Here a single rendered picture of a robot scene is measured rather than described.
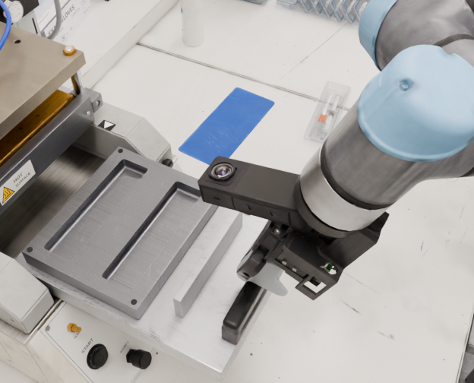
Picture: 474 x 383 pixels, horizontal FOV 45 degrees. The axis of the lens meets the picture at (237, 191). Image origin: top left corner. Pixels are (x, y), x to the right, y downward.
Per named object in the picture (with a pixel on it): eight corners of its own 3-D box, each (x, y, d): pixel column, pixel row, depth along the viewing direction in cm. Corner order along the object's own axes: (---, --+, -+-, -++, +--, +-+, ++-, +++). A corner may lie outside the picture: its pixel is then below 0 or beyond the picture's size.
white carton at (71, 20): (-5, 57, 124) (-15, 28, 118) (47, 1, 138) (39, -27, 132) (45, 68, 122) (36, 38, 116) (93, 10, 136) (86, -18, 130)
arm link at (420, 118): (526, 130, 37) (421, 133, 33) (425, 207, 46) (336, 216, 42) (475, 37, 40) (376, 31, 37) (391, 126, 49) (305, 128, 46)
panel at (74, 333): (113, 409, 79) (39, 330, 69) (217, 251, 97) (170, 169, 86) (123, 413, 78) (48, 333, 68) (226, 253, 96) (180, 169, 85)
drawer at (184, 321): (18, 279, 72) (-1, 244, 66) (118, 167, 85) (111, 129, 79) (221, 387, 64) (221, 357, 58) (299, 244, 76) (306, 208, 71)
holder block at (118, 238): (26, 262, 69) (20, 251, 68) (121, 158, 81) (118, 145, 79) (139, 321, 65) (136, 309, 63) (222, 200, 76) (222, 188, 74)
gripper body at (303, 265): (309, 305, 57) (370, 260, 47) (238, 257, 57) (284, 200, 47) (336, 249, 61) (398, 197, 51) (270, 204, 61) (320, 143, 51)
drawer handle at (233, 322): (220, 338, 64) (220, 321, 60) (277, 241, 72) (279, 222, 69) (236, 346, 63) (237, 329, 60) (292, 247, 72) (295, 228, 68)
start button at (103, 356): (92, 369, 76) (81, 358, 75) (104, 352, 78) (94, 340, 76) (99, 372, 75) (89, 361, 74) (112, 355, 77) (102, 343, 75)
